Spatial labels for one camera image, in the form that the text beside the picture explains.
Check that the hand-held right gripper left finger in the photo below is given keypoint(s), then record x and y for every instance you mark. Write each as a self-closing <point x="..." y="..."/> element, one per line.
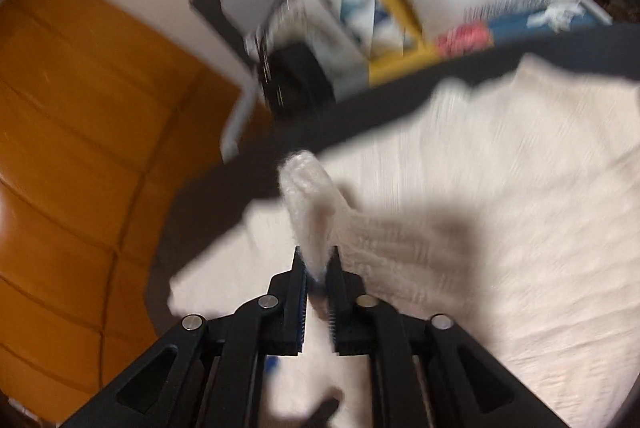
<point x="302" y="303"/>

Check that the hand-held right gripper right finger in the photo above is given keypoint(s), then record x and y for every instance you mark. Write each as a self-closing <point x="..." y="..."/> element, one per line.
<point x="330" y="303"/>

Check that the white crumpled tissue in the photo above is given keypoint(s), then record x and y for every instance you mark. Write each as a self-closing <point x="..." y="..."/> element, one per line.
<point x="555" y="15"/>

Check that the orange wooden wardrobe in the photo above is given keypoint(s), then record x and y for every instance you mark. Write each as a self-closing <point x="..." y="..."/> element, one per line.
<point x="75" y="132"/>

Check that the black handbag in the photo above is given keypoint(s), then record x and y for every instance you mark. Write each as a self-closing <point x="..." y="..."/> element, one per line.
<point x="297" y="77"/>

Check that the pink cloth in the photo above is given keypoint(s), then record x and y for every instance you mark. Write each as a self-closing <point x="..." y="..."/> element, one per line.
<point x="465" y="38"/>

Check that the triangle and animal print pillow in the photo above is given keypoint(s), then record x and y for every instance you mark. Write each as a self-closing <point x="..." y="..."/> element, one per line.
<point x="360" y="12"/>

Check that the cream knitted sweater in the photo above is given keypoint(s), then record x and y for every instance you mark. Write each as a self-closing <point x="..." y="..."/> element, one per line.
<point x="500" y="188"/>

